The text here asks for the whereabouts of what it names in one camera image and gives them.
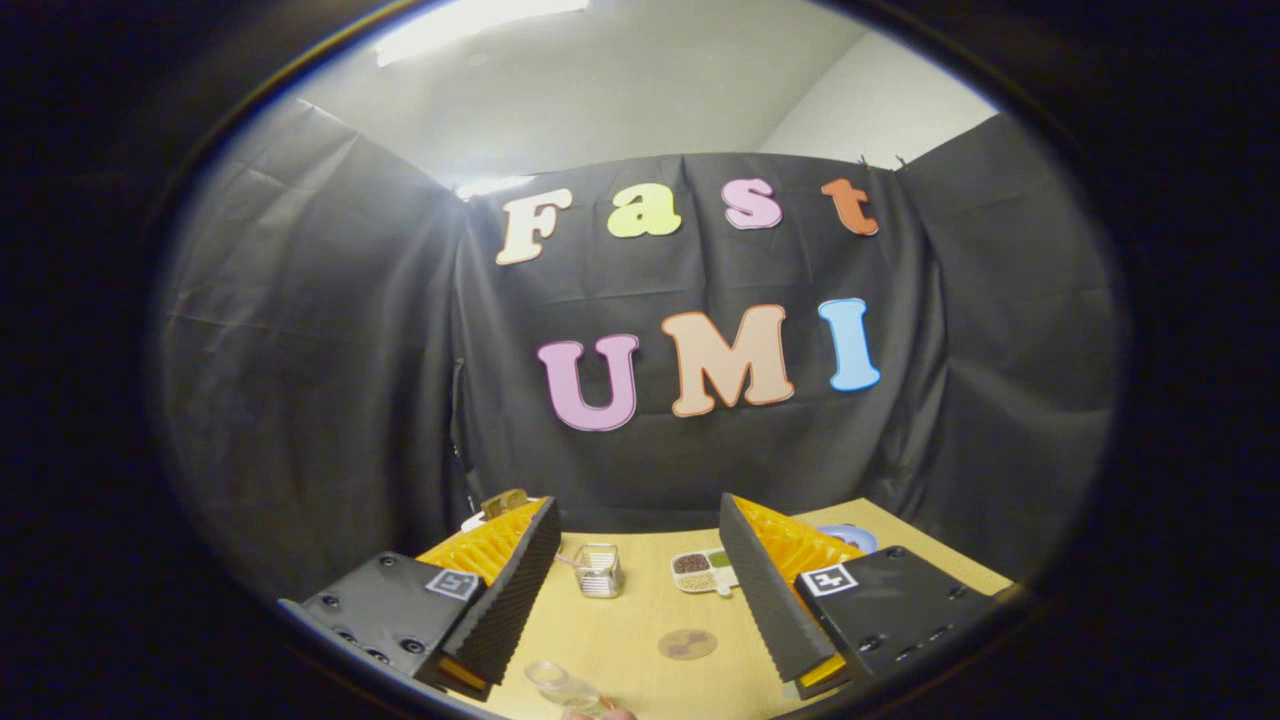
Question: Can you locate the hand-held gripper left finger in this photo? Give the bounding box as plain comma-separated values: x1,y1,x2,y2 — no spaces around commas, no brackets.
278,495,563,703

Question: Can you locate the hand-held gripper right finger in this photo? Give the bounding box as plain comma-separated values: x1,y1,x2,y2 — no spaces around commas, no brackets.
718,492,1029,701

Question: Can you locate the clear ribbed glass cup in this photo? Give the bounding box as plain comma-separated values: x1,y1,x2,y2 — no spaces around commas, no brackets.
572,543,625,600

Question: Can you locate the round brown coaster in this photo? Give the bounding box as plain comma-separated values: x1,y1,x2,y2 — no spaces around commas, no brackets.
657,628,719,661

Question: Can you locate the white divided dish with beans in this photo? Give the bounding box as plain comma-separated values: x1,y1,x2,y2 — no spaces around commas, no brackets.
670,548,741,597

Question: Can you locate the brown object with white base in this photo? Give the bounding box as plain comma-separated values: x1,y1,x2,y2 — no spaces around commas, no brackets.
460,488,531,533

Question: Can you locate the blue plate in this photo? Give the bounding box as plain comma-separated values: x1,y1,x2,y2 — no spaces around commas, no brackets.
815,524,880,555

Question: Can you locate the wooden table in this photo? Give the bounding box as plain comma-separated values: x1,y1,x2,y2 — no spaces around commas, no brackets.
440,497,1017,720

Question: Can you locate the black backdrop cloth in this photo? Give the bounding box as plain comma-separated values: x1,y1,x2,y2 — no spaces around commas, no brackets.
155,95,1121,603

